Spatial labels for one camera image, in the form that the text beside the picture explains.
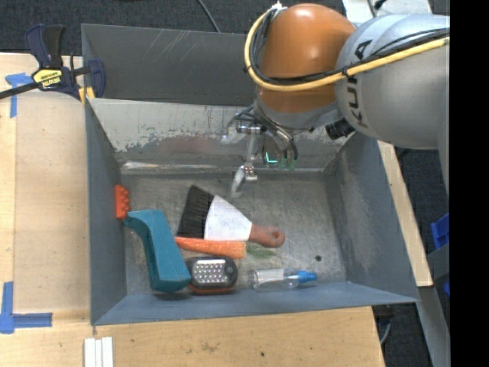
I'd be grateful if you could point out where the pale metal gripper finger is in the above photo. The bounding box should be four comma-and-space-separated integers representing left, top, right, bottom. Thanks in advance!
229, 164, 259, 200
220, 122, 265, 146

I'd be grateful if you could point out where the grey metal bin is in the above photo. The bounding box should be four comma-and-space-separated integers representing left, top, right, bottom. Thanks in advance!
80, 23, 422, 326

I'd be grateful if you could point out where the orange toy carrot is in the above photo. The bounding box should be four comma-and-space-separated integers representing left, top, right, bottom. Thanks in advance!
173, 235, 277, 261

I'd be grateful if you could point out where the black and orange work light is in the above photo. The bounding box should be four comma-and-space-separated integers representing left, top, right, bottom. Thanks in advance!
185, 255, 239, 296

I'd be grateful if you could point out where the clear spray bottle blue nozzle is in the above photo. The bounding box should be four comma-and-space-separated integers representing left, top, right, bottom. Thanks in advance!
249, 267, 319, 293

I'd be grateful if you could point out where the teal angled block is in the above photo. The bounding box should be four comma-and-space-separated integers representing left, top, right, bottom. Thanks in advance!
122, 209, 193, 294

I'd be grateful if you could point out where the orange studded toy brick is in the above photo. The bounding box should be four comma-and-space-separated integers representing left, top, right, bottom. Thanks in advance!
114, 183, 131, 220

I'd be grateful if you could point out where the black bristle brush brown handle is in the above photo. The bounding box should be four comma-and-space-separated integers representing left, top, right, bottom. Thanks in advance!
176, 184, 287, 249

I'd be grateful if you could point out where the black cylinder on white bracket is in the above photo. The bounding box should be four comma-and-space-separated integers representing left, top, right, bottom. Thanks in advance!
325, 117, 357, 141

